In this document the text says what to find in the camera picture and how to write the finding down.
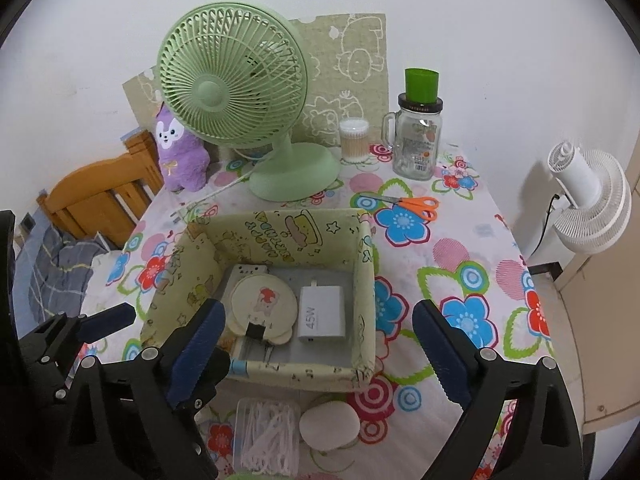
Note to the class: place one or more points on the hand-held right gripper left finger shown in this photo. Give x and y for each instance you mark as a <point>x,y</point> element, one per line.
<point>200,350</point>

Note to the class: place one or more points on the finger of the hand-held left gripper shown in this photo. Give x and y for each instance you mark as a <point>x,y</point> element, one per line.
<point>212,375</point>
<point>110,322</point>

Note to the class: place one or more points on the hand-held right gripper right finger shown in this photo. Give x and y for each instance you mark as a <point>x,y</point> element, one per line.
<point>440,355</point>

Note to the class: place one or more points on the round beige cartoon mirror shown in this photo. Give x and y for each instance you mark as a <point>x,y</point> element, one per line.
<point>260,305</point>

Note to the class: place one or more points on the long white cardboard box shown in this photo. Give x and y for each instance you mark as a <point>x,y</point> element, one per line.
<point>252,271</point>

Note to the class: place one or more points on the white square charger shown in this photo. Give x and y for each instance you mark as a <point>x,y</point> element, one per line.
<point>322,317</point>

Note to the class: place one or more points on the round white case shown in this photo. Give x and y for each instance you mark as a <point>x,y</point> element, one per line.
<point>327,425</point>

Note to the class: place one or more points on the yellow printed fabric storage box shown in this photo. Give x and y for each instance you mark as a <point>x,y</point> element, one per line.
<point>280,230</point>

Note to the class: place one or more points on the grey plaid blanket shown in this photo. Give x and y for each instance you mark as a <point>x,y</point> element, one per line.
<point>55,270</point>

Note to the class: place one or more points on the wooden bed headboard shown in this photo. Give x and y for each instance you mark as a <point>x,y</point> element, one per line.
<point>85,195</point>

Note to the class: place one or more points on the purple plush toy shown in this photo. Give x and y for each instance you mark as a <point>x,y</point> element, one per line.
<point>177,160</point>

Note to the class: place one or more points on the glass jar with green lid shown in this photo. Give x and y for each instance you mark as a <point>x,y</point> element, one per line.
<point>415,145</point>

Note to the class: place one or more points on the white standing fan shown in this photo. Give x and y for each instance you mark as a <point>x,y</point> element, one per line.
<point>595,200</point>

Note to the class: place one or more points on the clear cotton swab container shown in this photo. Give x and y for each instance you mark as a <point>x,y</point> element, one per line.
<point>354,142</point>

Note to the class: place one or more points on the green desk fan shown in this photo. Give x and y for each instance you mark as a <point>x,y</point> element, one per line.
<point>225,90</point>

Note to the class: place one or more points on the black frame bar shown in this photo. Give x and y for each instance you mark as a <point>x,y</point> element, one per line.
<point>542,268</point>

